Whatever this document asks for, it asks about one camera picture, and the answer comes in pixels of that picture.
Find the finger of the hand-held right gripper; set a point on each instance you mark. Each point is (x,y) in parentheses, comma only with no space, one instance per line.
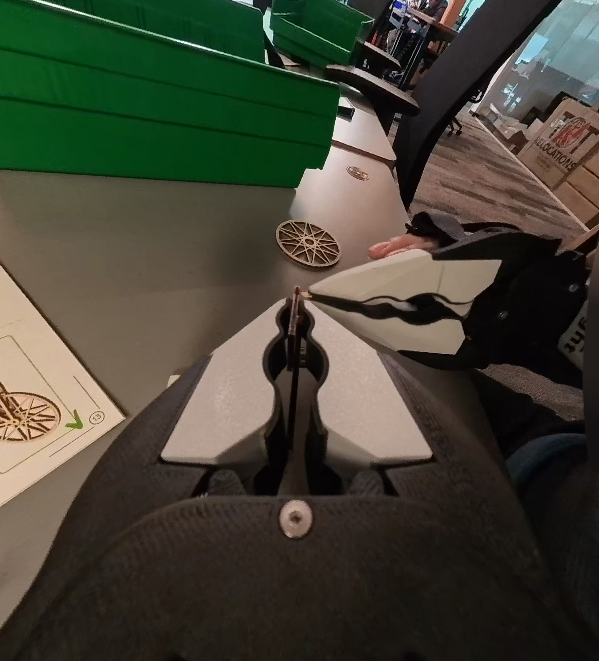
(407,273)
(407,330)

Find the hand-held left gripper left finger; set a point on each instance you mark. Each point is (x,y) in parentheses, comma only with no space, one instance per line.
(227,392)

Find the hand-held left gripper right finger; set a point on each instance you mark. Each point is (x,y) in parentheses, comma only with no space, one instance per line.
(366,403)

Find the dark wooden model part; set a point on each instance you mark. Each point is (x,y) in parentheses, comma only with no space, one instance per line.
(296,356)

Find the person's right hand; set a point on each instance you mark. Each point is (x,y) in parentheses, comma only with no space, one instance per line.
(397,247)

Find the round spoked wooden wheel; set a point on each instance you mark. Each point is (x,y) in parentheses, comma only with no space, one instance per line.
(307,242)

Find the round table grommet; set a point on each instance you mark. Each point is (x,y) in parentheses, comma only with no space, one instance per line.
(358,173)

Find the printed cardboard box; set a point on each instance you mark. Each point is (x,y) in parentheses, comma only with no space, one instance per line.
(573,155)

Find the round dark side table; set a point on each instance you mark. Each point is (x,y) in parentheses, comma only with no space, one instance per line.
(376,85)

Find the black office chair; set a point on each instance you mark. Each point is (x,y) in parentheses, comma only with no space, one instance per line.
(459,88)

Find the printed instruction sheet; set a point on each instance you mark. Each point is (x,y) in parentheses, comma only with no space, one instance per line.
(26,361)

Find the person's leg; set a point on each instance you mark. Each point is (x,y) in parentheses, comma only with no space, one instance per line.
(573,516)

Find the wooden background desk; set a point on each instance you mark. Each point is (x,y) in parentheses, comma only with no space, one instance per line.
(433,28)

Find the large green storage bin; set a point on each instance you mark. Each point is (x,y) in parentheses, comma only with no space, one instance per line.
(139,108)

